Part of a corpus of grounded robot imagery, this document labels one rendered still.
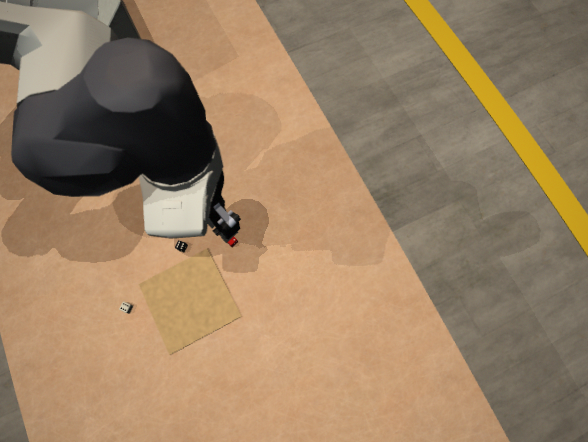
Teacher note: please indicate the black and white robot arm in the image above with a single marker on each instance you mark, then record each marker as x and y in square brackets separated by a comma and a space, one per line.
[133, 111]

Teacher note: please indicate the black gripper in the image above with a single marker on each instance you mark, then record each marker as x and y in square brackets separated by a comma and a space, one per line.
[227, 220]

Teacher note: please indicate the tan flat mat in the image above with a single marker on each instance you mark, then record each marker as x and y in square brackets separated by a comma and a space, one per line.
[189, 301]

